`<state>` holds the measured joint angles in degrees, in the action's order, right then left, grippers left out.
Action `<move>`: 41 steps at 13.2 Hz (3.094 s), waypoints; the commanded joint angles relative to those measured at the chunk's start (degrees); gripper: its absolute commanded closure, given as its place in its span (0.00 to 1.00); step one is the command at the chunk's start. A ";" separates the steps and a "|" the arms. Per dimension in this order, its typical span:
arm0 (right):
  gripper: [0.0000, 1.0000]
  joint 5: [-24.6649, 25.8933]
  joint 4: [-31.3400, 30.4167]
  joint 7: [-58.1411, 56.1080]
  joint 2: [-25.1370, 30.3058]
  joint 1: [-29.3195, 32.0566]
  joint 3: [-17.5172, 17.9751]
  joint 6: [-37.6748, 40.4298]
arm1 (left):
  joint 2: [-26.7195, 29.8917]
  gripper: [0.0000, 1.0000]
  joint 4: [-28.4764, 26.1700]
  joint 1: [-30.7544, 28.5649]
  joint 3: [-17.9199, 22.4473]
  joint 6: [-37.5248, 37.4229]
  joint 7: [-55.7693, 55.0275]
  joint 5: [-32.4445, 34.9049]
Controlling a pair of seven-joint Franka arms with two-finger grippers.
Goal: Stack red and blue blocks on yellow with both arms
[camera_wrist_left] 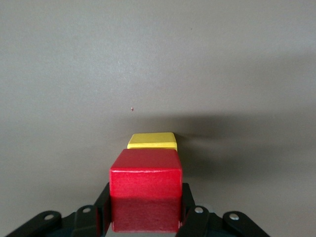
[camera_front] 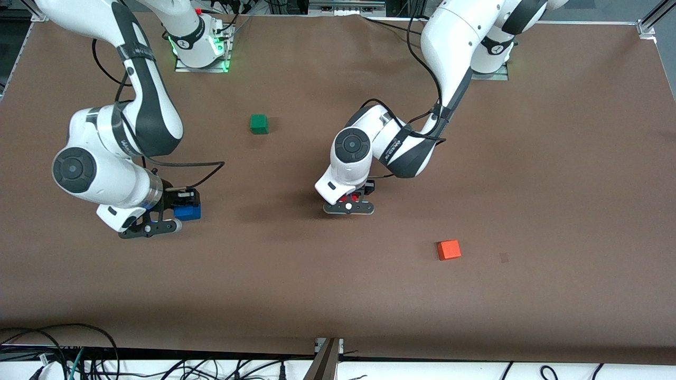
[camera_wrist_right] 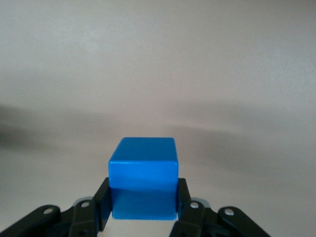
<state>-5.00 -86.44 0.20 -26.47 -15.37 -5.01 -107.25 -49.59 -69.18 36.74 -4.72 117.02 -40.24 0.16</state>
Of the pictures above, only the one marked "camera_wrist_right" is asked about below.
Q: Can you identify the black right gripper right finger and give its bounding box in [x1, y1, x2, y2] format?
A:
[169, 177, 272, 237]

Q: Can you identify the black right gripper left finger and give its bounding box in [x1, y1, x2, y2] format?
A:
[0, 177, 113, 237]

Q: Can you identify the blue cube block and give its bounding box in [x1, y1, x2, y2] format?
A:
[108, 137, 179, 221]

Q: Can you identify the brown paper table cover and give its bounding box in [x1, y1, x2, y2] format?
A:
[0, 0, 316, 237]

